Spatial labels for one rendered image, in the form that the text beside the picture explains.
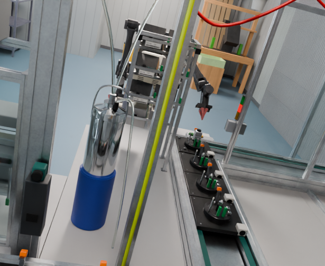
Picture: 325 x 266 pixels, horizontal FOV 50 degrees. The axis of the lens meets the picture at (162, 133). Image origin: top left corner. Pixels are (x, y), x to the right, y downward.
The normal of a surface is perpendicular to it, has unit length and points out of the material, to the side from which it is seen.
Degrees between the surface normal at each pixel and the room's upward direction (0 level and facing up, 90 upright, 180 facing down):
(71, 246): 0
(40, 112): 90
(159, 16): 90
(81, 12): 90
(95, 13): 90
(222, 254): 0
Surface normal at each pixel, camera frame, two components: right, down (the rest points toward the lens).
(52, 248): 0.24, -0.89
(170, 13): 0.05, 0.40
